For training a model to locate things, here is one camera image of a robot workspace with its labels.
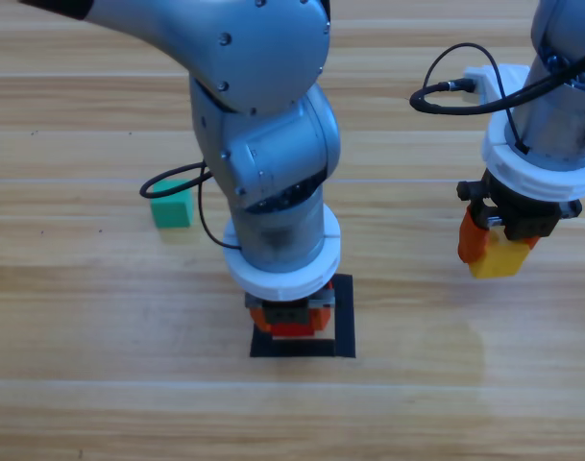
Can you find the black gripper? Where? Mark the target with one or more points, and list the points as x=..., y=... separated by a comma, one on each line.
x=527, y=216
x=287, y=312

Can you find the red wooden cube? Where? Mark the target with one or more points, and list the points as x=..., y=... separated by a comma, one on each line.
x=292, y=329

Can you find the yellow wooden cube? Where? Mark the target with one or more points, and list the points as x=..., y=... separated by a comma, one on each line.
x=496, y=261

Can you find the green wooden cube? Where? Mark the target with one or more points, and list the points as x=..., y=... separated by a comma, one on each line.
x=172, y=211

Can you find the black tape square outline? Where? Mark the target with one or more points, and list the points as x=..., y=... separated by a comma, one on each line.
x=345, y=326

